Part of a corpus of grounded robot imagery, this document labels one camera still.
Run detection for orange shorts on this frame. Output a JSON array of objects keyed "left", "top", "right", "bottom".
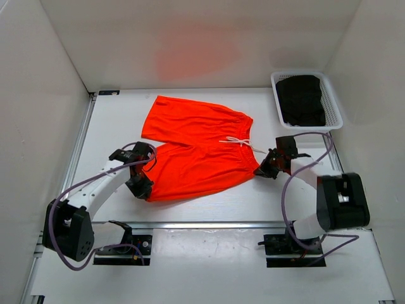
[{"left": 141, "top": 96, "right": 259, "bottom": 202}]

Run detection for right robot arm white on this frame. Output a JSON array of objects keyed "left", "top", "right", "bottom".
[{"left": 255, "top": 132, "right": 370, "bottom": 253}]

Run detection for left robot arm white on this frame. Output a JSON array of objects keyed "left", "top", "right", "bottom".
[{"left": 42, "top": 142, "right": 157, "bottom": 271}]

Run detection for black folded shorts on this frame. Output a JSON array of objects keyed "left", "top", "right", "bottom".
[{"left": 275, "top": 75, "right": 326, "bottom": 127}]

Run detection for white plastic basket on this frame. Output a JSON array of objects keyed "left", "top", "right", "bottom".
[{"left": 271, "top": 70, "right": 343, "bottom": 132}]

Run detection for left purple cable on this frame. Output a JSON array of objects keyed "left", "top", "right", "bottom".
[{"left": 49, "top": 142, "right": 158, "bottom": 270}]

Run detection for aluminium rail front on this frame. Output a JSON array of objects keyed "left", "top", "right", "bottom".
[{"left": 56, "top": 220, "right": 358, "bottom": 231}]

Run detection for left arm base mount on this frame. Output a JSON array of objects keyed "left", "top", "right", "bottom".
[{"left": 92, "top": 220, "right": 153, "bottom": 266}]

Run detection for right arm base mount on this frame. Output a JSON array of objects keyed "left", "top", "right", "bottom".
[{"left": 258, "top": 231, "right": 327, "bottom": 269}]

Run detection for aluminium frame left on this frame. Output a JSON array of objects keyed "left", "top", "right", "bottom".
[{"left": 18, "top": 91, "right": 98, "bottom": 303}]

